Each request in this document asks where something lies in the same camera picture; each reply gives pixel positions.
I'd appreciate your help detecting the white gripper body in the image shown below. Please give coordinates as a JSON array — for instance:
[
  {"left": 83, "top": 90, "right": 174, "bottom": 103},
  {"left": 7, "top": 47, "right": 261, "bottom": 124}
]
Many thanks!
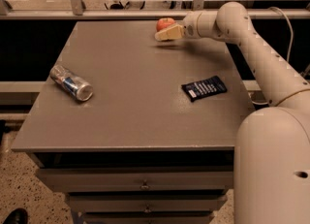
[{"left": 183, "top": 12, "right": 202, "bottom": 39}]

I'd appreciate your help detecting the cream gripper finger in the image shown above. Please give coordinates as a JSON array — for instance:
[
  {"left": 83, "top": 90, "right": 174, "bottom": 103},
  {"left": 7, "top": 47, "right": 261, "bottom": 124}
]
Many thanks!
[{"left": 155, "top": 23, "right": 184, "bottom": 41}]

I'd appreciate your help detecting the red apple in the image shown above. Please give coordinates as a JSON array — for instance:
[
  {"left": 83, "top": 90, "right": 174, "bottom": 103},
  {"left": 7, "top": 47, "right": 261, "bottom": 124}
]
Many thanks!
[{"left": 156, "top": 17, "right": 175, "bottom": 31}]

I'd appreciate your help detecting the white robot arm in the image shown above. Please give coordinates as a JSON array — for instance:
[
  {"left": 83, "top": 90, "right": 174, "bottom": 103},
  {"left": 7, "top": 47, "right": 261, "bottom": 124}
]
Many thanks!
[{"left": 155, "top": 2, "right": 310, "bottom": 224}]

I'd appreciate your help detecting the silver blue redbull can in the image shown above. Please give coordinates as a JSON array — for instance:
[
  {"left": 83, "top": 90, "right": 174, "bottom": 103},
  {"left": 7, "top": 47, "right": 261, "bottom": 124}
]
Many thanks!
[{"left": 49, "top": 65, "right": 93, "bottom": 102}]

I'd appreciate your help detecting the dark blue snack bag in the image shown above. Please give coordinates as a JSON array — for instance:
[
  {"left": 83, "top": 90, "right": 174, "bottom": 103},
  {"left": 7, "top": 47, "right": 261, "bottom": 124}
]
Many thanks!
[{"left": 181, "top": 76, "right": 227, "bottom": 102}]

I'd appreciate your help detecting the grey drawer cabinet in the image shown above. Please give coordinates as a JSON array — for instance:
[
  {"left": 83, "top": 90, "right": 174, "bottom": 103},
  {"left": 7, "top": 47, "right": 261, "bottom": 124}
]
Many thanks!
[{"left": 13, "top": 21, "right": 253, "bottom": 224}]

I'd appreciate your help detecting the black shoe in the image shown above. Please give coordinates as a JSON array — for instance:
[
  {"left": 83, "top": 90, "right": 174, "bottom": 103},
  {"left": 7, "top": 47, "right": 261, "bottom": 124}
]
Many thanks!
[{"left": 3, "top": 208, "right": 28, "bottom": 224}]

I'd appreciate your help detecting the white cable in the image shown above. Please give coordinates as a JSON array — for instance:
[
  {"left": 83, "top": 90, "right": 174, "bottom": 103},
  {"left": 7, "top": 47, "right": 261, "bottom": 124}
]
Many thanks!
[{"left": 251, "top": 6, "right": 295, "bottom": 106}]

